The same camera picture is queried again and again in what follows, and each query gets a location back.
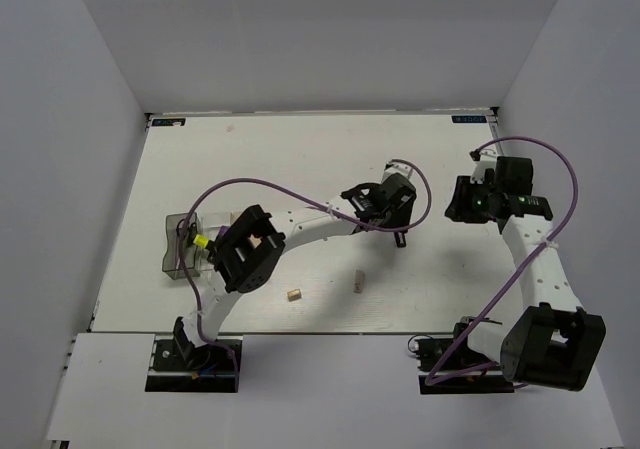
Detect green capped highlighter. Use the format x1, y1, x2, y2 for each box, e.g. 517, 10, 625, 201
394, 231, 407, 248

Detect yellow capped highlighter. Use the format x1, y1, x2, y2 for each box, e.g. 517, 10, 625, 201
193, 234, 214, 251

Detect black handled scissors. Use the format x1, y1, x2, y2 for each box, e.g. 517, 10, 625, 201
176, 217, 198, 246

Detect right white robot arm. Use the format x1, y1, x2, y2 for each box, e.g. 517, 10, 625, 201
445, 151, 606, 391

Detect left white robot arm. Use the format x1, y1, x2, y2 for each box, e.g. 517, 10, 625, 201
173, 173, 417, 369

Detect grey white eraser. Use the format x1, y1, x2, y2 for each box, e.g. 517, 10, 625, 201
353, 270, 365, 293

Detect right blue table label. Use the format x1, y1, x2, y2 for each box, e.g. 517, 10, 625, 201
451, 114, 487, 124

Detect blue table label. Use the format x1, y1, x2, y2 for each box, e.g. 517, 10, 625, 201
151, 118, 186, 127
451, 114, 487, 124

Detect clear transparent container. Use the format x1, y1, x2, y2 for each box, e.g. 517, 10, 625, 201
198, 212, 232, 273

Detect dark grey transparent container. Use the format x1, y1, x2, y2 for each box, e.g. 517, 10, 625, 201
162, 213, 200, 280

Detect left blue table label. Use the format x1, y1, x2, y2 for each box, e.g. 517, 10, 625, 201
151, 118, 186, 127

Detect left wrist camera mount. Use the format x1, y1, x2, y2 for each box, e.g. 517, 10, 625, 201
381, 160, 414, 182

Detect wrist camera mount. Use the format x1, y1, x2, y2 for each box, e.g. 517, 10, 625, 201
471, 149, 498, 184
381, 160, 414, 182

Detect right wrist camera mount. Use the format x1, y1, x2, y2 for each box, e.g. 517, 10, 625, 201
471, 149, 498, 184

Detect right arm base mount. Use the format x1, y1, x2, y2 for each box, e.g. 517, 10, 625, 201
407, 334, 515, 396

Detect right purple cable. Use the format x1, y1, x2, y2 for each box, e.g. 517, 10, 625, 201
424, 136, 580, 390

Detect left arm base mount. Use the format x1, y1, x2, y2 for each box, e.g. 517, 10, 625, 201
145, 338, 243, 394

